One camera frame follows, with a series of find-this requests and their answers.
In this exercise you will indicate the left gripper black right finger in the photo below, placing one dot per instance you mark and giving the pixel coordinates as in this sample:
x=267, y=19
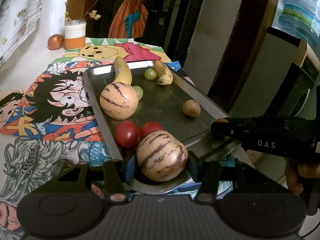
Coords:
x=244, y=178

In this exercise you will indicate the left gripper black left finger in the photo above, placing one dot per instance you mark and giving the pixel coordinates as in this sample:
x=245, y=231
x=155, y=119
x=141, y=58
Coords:
x=80, y=178

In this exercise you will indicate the red cherry tomato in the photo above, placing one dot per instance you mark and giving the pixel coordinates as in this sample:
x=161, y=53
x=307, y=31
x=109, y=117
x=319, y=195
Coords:
x=127, y=134
x=148, y=128

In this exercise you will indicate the striped pepino melon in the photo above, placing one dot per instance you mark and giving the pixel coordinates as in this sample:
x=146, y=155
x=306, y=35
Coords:
x=119, y=100
x=161, y=157

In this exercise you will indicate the small brown longan fruit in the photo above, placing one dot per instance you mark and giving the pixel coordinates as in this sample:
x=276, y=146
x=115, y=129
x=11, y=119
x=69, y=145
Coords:
x=191, y=108

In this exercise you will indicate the green grape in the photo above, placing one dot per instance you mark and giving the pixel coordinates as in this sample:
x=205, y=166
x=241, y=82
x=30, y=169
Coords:
x=139, y=91
x=150, y=74

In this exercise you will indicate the large yellow banana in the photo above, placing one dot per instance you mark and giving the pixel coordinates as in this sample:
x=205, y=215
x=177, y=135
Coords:
x=122, y=71

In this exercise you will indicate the small spotted banana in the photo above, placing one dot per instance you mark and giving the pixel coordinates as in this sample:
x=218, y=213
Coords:
x=164, y=74

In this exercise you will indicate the person's right hand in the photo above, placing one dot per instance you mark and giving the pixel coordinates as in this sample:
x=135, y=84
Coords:
x=288, y=172

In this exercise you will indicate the metal baking tray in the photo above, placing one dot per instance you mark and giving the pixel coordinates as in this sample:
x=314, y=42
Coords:
x=162, y=104

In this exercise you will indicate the grey haired figure drawing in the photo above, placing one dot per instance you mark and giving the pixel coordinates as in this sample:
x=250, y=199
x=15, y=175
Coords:
x=26, y=164

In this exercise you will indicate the anime character drawing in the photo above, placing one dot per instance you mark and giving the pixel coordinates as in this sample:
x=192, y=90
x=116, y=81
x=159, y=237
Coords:
x=55, y=107

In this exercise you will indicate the blue water bottle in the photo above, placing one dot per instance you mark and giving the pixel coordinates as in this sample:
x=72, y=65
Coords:
x=300, y=18

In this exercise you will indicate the red apple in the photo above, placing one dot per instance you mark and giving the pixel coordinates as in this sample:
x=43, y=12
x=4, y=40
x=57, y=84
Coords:
x=55, y=42

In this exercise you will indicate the white and orange jar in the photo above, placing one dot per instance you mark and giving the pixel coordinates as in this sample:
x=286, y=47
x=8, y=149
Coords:
x=75, y=34

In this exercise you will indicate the woman in orange dress painting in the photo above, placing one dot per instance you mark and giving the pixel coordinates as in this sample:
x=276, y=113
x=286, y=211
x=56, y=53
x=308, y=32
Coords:
x=129, y=21

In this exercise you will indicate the dried flower twig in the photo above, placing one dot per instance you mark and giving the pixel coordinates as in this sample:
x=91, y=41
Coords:
x=87, y=7

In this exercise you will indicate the cartoon print white cloth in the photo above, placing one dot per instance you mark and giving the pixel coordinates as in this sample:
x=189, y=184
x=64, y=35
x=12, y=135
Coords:
x=19, y=19

